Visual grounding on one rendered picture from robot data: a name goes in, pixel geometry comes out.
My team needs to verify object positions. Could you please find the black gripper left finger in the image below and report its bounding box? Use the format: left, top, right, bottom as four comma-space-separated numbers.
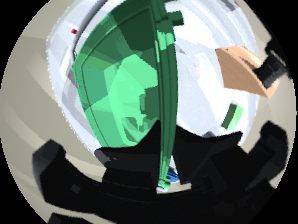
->
94, 120, 161, 188

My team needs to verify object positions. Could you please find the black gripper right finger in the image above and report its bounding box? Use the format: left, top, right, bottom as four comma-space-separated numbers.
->
172, 124, 243, 185

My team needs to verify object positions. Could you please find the blue plastic tray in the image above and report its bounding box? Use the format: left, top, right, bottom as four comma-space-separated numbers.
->
168, 168, 178, 177

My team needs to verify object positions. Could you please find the light green rectangular block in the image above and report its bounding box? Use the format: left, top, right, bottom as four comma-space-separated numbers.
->
221, 103, 245, 131

